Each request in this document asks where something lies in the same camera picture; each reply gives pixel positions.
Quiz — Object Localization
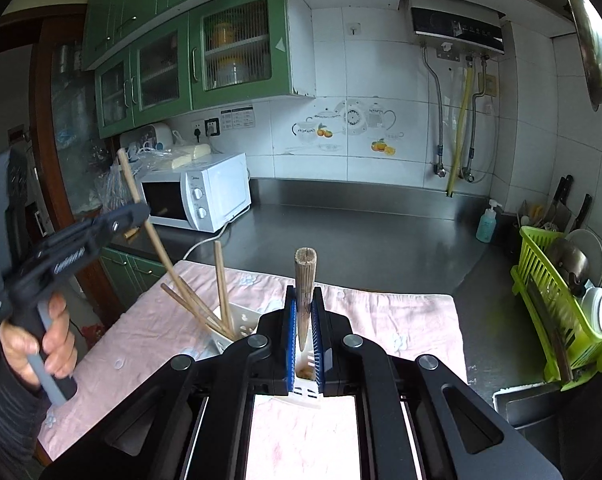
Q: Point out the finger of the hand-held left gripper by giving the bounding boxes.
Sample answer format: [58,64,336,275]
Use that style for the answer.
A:
[103,217,150,246]
[93,203,151,231]

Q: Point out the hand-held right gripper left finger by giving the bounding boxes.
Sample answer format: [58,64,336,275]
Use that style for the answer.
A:
[41,284,299,480]

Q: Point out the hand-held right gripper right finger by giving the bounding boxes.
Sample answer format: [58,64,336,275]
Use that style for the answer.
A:
[311,285,564,480]

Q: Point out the brown wooden chopstick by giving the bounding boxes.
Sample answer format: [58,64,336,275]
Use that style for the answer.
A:
[293,246,318,354]
[160,284,222,336]
[215,241,236,339]
[117,149,222,336]
[173,289,230,339]

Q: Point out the cream plastic chopstick holder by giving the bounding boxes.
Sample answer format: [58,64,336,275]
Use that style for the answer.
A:
[196,287,332,407]

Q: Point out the person's left forearm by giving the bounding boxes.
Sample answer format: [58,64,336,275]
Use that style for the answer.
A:
[0,340,53,480]

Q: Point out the person's left hand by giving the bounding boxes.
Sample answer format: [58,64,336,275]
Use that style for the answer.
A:
[0,292,79,394]

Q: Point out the clear plastic bag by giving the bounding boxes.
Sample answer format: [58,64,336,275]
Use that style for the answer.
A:
[94,160,138,211]

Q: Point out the green base cabinet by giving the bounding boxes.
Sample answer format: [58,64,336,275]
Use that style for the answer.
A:
[98,247,174,316]

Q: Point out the white kitchen appliance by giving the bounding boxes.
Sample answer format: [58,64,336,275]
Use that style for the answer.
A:
[120,124,175,158]

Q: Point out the plastic wrapped cream packet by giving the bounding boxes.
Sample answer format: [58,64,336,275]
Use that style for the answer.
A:
[146,143,210,171]

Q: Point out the white microwave oven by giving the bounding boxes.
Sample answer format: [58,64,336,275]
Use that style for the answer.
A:
[140,152,253,234]

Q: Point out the pink printed towel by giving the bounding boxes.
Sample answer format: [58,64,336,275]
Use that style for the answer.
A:
[36,259,469,480]

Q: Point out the yellow container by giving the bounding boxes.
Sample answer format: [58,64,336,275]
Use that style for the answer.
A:
[211,22,237,50]

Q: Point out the blue soap pump bottle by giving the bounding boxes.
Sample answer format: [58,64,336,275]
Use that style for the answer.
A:
[476,199,502,244]

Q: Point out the dark kitchen cleaver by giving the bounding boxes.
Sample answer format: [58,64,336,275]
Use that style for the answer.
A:
[526,275,574,384]

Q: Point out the green plastic dish rack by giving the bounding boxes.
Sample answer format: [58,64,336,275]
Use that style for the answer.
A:
[511,226,602,392]

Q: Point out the white bowl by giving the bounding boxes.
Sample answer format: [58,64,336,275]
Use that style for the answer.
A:
[581,287,602,334]

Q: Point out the hanging steel wok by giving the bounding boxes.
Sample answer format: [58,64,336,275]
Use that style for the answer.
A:
[556,0,602,112]

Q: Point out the white microwave power cord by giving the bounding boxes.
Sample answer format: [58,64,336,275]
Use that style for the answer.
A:
[181,220,248,261]

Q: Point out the brown wooden door frame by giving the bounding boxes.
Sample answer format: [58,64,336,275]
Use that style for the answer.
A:
[28,15,122,311]

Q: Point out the printed wall notice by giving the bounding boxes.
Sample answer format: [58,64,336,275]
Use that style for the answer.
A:
[220,105,256,132]

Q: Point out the yellow gas hose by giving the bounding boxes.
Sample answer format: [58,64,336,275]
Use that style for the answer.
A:
[446,67,470,199]

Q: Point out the silver flexible hose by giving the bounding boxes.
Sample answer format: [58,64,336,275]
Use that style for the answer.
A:
[462,55,486,184]
[423,45,448,179]

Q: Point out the black handled knife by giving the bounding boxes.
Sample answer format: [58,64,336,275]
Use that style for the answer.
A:
[551,175,574,231]
[573,194,593,234]

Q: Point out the wall water heater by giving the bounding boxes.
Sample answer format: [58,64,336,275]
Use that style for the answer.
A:
[400,0,506,56]

